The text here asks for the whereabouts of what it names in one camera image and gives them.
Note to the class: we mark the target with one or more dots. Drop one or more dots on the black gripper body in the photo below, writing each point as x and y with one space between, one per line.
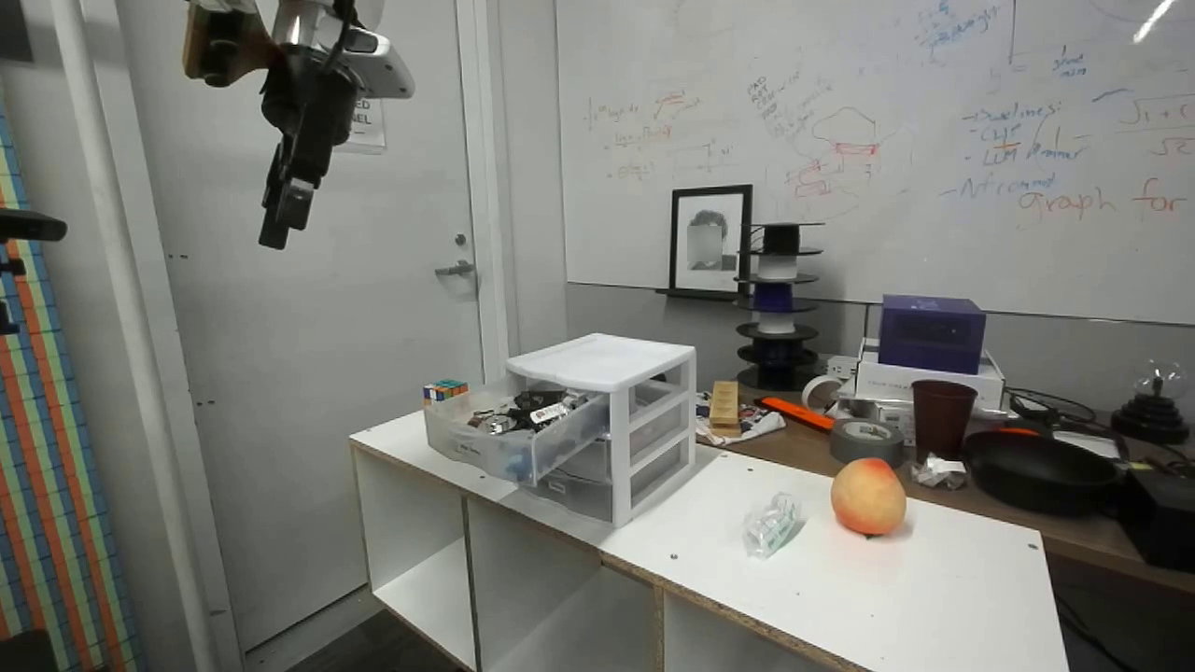
310 105

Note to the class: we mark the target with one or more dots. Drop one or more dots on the clear plastic wrapper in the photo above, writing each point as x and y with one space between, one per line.
773 526

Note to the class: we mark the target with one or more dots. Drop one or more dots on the silver door handle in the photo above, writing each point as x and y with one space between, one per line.
456 269

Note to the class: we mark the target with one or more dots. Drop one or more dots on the gray object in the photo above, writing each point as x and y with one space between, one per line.
527 410

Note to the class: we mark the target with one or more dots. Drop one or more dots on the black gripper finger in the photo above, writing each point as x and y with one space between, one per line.
300 202
279 216

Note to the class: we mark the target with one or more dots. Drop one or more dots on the framed portrait picture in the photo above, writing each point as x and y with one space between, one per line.
709 241

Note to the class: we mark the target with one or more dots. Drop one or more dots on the black frying pan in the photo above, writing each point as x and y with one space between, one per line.
1045 476

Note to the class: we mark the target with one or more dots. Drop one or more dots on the open clear top drawer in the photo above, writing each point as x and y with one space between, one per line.
517 433

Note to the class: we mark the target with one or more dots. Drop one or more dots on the white shelf cabinet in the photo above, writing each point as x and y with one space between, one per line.
504 580

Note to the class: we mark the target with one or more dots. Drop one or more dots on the black disc stack stand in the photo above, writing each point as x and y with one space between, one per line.
773 338

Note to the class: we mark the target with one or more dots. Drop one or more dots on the dark red plastic cup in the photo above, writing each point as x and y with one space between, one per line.
941 412

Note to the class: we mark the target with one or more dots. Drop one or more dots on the orange peach fruit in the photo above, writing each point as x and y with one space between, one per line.
867 499

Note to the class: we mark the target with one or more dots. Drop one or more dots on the orange tool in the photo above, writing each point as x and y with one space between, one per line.
802 412

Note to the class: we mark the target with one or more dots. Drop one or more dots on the white plastic drawer unit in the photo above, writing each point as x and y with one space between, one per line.
649 390

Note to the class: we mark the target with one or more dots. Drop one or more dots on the white box under purple box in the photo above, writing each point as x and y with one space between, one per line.
895 382

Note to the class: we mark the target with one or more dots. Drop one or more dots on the grey tape roll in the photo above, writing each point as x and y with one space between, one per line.
859 438

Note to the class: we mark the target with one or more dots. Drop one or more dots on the wooden block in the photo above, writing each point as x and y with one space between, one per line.
727 410

